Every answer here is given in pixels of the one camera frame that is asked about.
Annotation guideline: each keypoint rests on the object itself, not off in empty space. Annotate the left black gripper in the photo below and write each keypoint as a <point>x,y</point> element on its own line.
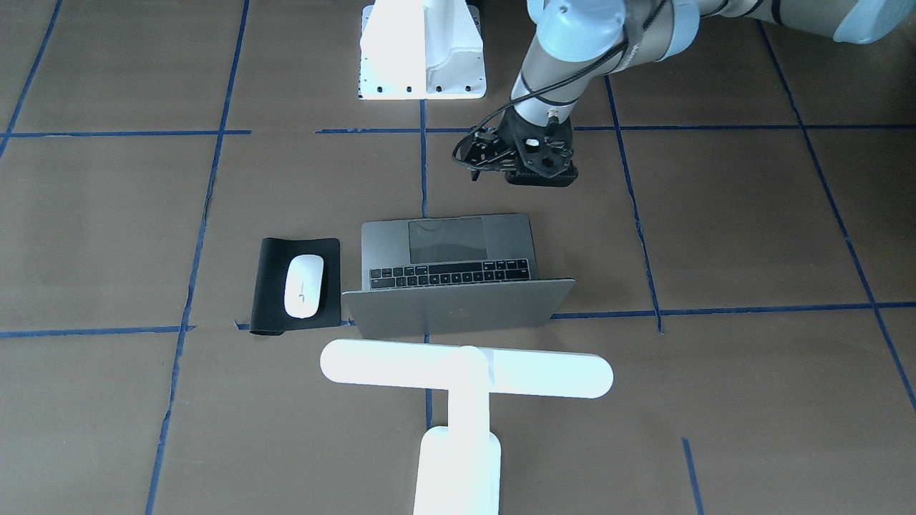
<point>509,135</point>

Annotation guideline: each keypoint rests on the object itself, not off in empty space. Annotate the grey laptop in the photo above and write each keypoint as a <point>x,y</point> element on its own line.
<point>431,276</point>

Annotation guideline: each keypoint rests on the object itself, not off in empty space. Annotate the white computer mouse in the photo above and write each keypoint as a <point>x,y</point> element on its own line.
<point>303,286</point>

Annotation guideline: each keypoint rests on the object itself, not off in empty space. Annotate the black mouse pad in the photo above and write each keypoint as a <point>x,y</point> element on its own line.
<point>268,315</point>

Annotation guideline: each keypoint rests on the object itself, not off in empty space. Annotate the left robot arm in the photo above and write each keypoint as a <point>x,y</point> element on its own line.
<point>576,41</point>

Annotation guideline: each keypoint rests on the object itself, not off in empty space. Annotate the white desk lamp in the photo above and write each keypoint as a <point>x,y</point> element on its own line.
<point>459,462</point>

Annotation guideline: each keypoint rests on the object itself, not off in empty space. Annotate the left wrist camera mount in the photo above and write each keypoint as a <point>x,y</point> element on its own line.
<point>483,150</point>

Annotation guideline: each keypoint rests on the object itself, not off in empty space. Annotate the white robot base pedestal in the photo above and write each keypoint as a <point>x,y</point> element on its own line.
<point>418,50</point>

